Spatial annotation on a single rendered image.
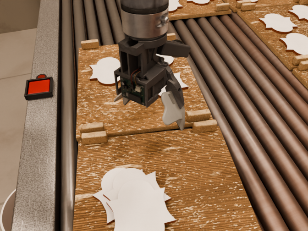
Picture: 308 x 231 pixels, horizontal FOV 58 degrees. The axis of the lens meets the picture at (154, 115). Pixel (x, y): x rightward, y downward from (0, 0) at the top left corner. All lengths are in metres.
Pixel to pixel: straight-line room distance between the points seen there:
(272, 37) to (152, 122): 0.60
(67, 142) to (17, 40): 2.52
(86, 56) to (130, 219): 0.59
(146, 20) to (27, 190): 0.44
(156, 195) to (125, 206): 0.06
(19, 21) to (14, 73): 0.76
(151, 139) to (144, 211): 0.20
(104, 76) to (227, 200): 0.49
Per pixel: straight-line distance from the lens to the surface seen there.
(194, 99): 0.78
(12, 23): 3.31
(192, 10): 1.25
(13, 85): 2.57
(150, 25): 0.44
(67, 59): 1.00
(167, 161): 0.64
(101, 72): 0.87
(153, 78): 0.48
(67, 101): 0.83
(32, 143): 0.76
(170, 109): 0.53
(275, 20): 1.23
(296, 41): 1.12
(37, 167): 0.71
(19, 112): 2.29
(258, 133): 0.78
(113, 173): 0.62
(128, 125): 0.71
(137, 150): 0.66
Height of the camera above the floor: 1.46
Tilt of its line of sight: 46 degrees down
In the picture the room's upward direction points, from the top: straight up
